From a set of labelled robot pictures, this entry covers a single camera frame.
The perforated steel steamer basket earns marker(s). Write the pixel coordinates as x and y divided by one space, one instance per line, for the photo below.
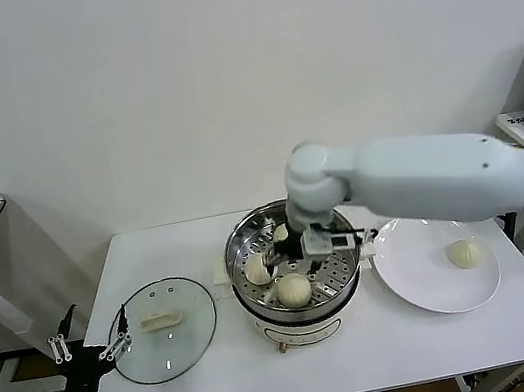
240 245

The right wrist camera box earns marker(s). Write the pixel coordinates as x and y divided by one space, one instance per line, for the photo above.
323 243

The round glass pot lid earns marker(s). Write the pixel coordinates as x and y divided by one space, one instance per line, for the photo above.
189 330

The white steamed baozi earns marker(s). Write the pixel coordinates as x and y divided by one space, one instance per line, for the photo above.
293 289
280 233
255 271
465 254

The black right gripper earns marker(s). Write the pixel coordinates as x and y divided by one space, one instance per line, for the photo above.
293 246

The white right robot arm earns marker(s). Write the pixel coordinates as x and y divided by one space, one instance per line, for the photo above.
415 174

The white printed label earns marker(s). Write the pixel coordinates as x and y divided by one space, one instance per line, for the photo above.
520 121

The white ceramic plate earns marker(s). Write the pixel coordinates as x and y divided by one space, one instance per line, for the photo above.
421 290

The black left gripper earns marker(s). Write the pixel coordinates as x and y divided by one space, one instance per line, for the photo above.
83 375

